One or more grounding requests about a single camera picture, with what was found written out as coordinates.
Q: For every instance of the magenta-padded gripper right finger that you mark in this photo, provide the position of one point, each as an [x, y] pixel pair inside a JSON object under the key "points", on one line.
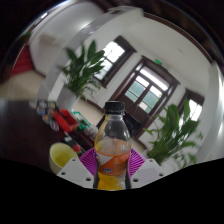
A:
{"points": [[146, 171]]}

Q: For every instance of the wide dark-framed window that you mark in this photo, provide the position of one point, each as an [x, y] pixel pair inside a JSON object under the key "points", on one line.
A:
{"points": [[113, 53]]}

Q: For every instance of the red carpeted staircase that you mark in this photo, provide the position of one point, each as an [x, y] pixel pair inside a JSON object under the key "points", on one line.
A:
{"points": [[22, 61]]}

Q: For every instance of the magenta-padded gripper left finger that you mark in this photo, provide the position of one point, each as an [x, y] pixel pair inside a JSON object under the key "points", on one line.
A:
{"points": [[76, 170]]}

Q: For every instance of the pale yellow paper cup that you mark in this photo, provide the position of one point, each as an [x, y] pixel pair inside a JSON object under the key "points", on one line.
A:
{"points": [[61, 156]]}

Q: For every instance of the large potted leafy plant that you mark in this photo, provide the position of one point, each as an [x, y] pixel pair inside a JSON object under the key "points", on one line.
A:
{"points": [[171, 136]]}

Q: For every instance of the clear orange soda bottle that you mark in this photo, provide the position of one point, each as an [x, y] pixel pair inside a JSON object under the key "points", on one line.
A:
{"points": [[112, 156]]}

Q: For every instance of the dark wooden glazed door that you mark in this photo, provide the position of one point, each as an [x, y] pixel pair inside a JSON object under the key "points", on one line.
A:
{"points": [[146, 90]]}

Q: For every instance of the sheet of round stickers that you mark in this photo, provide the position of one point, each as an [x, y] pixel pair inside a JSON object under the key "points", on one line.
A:
{"points": [[46, 115]]}

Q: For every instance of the narrow dark-framed window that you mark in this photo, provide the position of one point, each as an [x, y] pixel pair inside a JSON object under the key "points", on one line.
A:
{"points": [[195, 110]]}

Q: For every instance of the small potted leafy plant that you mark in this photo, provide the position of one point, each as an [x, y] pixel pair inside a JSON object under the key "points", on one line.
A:
{"points": [[81, 71]]}

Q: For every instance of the green exit sign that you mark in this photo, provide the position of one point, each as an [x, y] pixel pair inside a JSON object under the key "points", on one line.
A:
{"points": [[158, 61]]}

